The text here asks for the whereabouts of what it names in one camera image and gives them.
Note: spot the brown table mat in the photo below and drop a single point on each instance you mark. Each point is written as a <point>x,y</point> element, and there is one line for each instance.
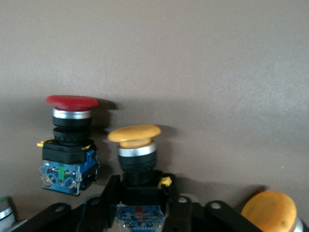
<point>193,60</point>

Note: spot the yellow mushroom push button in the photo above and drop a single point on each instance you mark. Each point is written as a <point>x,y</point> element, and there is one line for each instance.
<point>136,159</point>
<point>268,212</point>

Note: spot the green illuminated push button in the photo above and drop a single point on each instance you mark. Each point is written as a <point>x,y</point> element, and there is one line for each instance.
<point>4,212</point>

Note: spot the red mushroom push button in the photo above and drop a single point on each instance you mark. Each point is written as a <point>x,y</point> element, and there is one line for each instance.
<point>70,154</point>

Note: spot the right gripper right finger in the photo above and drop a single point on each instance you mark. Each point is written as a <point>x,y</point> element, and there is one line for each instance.
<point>186,215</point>

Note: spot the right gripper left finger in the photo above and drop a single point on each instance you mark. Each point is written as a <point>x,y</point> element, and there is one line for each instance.
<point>96,212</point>

